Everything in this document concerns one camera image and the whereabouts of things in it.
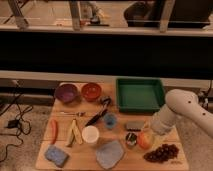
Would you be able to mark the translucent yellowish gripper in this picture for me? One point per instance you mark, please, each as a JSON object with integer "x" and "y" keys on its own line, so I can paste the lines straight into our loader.
{"x": 147, "y": 129}

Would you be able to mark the orange apple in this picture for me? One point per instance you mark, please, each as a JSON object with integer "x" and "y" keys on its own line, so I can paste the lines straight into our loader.
{"x": 144, "y": 140}

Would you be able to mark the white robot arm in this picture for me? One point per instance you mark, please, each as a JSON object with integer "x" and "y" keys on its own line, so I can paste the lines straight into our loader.
{"x": 178, "y": 103}

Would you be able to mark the small metal cup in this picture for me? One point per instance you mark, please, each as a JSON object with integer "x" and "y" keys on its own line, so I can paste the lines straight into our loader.
{"x": 131, "y": 139}

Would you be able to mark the blue plastic cup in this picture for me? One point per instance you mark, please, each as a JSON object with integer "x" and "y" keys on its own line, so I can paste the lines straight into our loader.
{"x": 110, "y": 121}

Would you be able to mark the white plastic cup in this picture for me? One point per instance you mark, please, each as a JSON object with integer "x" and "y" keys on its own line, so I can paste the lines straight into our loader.
{"x": 90, "y": 134}

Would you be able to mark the grey sponge block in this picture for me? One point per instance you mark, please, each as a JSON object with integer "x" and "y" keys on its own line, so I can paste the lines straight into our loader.
{"x": 134, "y": 125}

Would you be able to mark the bunch of dark grapes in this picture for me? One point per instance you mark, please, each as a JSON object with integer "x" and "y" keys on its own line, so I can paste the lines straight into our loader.
{"x": 162, "y": 153}

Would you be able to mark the green plastic tray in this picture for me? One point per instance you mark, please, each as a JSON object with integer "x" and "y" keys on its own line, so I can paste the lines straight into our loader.
{"x": 139, "y": 95}

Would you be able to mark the light blue cloth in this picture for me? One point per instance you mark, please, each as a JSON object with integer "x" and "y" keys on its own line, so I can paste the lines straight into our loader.
{"x": 109, "y": 154}

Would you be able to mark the wooden board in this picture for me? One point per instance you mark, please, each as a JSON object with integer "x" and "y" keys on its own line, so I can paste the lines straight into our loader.
{"x": 83, "y": 158}

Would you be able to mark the red bowl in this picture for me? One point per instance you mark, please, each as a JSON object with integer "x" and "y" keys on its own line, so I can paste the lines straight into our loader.
{"x": 91, "y": 91}

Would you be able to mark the metal fork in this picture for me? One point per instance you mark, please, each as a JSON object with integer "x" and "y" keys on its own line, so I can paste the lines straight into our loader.
{"x": 78, "y": 114}

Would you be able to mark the purple bowl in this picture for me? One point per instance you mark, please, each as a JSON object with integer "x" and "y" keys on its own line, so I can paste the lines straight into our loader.
{"x": 66, "y": 93}

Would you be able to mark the blue sponge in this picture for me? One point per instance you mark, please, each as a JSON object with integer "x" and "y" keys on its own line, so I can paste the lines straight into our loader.
{"x": 56, "y": 155}

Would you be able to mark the black handled kitchen tool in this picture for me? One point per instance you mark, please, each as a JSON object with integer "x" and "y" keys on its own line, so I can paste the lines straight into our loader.
{"x": 105, "y": 101}

